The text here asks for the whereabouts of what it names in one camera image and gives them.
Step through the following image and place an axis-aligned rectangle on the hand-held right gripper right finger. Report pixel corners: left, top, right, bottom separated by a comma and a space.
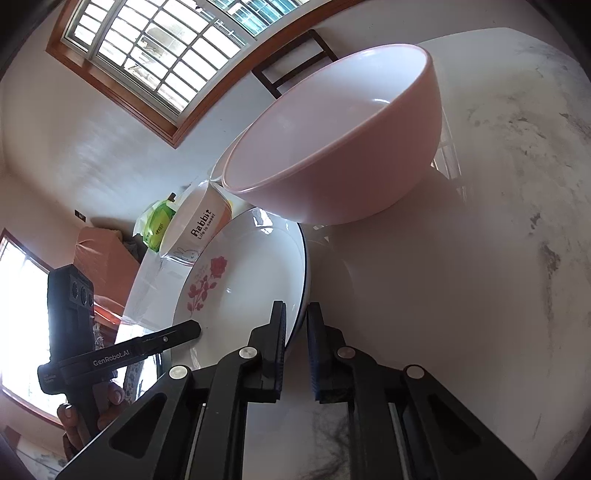
307, 302, 539, 480

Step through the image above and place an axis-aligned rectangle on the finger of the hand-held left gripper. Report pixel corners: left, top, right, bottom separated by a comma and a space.
137, 320, 202, 354

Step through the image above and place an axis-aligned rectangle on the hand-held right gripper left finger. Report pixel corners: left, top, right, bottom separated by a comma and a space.
55, 301, 288, 480

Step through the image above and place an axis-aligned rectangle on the floral white plate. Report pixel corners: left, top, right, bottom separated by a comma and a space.
170, 207, 311, 370

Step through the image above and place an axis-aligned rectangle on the pink bowl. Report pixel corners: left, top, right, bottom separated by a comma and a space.
222, 45, 445, 226

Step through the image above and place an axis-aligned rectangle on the person's left hand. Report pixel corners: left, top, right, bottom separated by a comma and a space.
56, 382, 126, 462

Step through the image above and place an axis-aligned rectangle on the small wood framed window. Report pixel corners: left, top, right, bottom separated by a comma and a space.
0, 228, 62, 423

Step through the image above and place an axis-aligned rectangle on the orange covered cabinet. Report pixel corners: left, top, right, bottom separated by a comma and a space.
74, 226, 139, 319

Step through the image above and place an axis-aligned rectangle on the white rabbit print bowl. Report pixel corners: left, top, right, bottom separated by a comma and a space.
160, 182, 233, 265

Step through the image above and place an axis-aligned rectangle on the green tissue pack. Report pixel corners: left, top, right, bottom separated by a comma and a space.
134, 194, 182, 253

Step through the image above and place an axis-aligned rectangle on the large wood framed window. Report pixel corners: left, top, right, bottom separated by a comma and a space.
46, 0, 365, 148

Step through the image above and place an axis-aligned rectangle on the dark wooden chair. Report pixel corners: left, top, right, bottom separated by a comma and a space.
252, 29, 340, 99

